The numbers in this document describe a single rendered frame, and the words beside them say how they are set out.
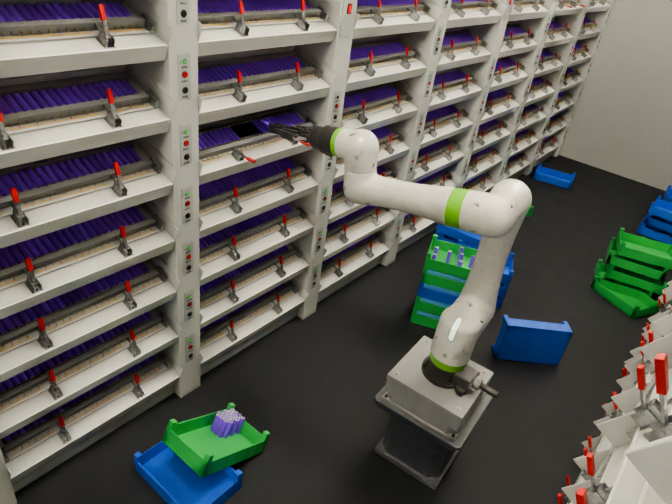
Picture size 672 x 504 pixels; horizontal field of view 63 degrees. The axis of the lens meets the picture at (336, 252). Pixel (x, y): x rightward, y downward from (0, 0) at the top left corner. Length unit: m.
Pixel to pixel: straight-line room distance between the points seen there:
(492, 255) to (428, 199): 0.31
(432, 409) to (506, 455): 0.54
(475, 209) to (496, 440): 1.08
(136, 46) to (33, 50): 0.24
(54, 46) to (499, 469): 1.92
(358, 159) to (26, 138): 0.87
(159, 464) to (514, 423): 1.36
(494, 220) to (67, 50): 1.12
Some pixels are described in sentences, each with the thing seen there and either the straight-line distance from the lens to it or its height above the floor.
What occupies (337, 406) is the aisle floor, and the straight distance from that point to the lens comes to 2.24.
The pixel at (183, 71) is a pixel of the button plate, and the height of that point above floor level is 1.23.
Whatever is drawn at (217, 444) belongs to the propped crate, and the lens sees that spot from 2.01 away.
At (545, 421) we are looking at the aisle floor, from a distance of 2.48.
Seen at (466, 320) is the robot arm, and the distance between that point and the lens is 1.73.
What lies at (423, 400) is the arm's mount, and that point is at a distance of 1.82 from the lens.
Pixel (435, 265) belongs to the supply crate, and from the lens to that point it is 2.52.
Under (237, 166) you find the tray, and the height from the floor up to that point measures 0.90.
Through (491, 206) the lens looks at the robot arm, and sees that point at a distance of 1.53.
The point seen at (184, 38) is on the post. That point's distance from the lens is 1.59.
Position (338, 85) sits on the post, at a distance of 2.13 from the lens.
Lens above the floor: 1.64
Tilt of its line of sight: 32 degrees down
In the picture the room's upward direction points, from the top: 8 degrees clockwise
